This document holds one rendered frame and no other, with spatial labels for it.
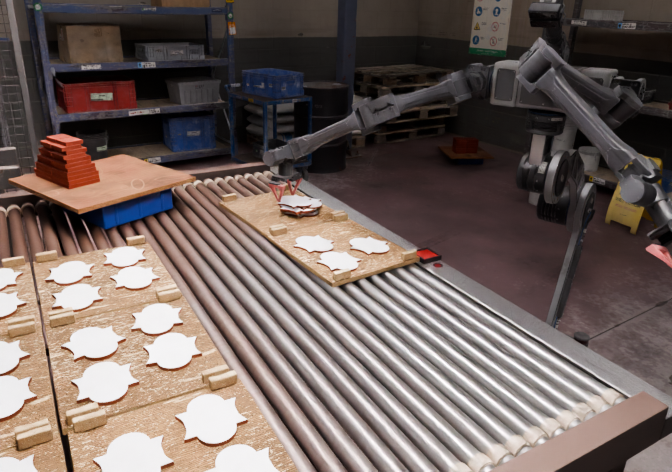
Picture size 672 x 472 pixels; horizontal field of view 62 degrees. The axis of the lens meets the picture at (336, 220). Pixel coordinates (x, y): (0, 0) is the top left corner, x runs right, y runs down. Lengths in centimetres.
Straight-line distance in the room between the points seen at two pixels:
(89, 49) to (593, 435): 540
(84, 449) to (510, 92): 171
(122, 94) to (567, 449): 534
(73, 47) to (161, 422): 494
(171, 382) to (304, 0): 646
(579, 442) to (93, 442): 92
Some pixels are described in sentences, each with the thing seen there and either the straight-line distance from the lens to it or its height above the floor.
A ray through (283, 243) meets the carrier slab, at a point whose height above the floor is 94.
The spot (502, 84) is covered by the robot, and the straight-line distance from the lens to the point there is 217.
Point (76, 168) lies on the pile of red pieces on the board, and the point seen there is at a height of 111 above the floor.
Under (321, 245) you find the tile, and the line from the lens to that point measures 190.
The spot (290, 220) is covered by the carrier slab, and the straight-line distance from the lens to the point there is 213.
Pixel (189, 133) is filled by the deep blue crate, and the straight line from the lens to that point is 627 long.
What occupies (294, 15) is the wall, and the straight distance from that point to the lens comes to 736.
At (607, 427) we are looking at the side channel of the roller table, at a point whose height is 95.
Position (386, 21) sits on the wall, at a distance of 818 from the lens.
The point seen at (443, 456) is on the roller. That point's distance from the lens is 117.
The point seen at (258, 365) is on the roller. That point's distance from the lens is 136.
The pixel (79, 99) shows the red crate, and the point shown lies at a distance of 589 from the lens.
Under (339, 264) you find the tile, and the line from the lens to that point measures 177.
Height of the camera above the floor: 172
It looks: 22 degrees down
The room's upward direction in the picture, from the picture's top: 2 degrees clockwise
